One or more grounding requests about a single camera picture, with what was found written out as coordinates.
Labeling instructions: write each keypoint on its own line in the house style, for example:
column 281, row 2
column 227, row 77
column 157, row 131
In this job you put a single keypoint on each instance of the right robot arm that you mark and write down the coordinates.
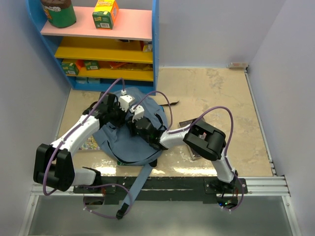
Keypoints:
column 206, row 140

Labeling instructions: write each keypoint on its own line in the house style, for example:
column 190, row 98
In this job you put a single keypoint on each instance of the blue student backpack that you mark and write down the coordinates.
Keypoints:
column 120, row 145

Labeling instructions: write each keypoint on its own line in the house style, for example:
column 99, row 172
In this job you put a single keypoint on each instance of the purple storey treehouse book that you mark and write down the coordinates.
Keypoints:
column 90, row 144

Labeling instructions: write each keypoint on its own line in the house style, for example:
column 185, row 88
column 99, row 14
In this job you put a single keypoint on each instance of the white wall label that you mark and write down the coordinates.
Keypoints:
column 238, row 65

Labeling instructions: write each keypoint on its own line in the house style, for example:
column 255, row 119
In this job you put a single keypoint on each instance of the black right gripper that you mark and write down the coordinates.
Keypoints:
column 131, row 126

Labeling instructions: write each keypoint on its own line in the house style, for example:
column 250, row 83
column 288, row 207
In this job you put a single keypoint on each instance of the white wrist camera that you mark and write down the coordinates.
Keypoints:
column 138, row 112
column 125, row 101

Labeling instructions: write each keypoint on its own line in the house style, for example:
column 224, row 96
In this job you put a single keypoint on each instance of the small green box on shelf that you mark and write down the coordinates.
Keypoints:
column 91, row 64

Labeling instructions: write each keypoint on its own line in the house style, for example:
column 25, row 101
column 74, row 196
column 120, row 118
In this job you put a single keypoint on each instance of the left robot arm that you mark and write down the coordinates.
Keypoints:
column 54, row 162

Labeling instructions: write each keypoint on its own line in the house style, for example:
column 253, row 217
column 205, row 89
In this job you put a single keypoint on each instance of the light blue tissue pack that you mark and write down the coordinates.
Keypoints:
column 81, row 80

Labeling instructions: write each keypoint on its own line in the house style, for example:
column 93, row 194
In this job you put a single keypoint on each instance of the blue shelf unit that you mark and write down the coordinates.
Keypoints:
column 134, row 38

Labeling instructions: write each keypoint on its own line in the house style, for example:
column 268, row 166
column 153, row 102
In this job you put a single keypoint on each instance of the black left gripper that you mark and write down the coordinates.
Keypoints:
column 121, row 121

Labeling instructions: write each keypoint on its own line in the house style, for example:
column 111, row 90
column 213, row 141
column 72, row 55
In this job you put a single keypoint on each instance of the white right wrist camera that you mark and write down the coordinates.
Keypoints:
column 138, row 112

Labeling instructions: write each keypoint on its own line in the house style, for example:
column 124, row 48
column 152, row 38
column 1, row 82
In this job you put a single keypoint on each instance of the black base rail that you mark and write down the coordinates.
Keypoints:
column 200, row 189

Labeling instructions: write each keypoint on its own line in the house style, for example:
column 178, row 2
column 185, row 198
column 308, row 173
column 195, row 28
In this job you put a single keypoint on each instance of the green brown canister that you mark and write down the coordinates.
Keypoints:
column 60, row 13

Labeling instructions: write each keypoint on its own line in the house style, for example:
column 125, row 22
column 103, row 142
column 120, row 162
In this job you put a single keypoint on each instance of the yellow green carton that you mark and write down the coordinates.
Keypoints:
column 105, row 14

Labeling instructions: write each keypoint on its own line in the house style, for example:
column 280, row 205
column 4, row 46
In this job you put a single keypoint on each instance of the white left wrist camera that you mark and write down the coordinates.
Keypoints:
column 125, row 101

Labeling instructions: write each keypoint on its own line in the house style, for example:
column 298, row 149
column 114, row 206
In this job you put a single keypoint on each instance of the green storey treehouse book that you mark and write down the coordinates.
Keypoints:
column 120, row 163

